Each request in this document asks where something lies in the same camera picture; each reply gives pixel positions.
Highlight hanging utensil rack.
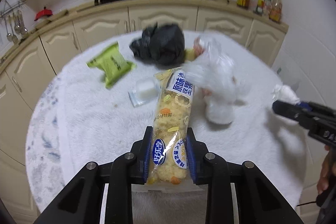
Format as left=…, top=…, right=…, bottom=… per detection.
left=1, top=0, right=29, bottom=45

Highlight person's right hand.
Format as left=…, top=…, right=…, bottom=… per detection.
left=317, top=145, right=330, bottom=195

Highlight yellow cracker snack package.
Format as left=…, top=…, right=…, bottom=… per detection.
left=147, top=67, right=194, bottom=185

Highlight orange packaged seasoning bags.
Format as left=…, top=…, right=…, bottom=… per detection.
left=264, top=0, right=282, bottom=23

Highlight cream lower kitchen cabinets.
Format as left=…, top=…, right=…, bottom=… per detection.
left=1, top=0, right=289, bottom=223

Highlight small clear plastic container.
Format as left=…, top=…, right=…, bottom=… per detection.
left=128, top=77, right=161, bottom=107

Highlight black plastic bag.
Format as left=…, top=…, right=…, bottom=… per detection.
left=129, top=24, right=185, bottom=66

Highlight yellow cap seasoning bottle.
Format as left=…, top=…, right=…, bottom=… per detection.
left=254, top=0, right=265, bottom=15

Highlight clear plastic bag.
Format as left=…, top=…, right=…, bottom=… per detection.
left=183, top=35, right=251, bottom=124

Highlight green snack packet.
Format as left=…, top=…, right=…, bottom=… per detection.
left=87, top=42, right=136, bottom=89

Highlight white tissue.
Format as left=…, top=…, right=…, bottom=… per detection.
left=272, top=85, right=301, bottom=105

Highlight white fluffy table cloth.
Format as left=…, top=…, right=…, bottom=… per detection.
left=26, top=33, right=306, bottom=223

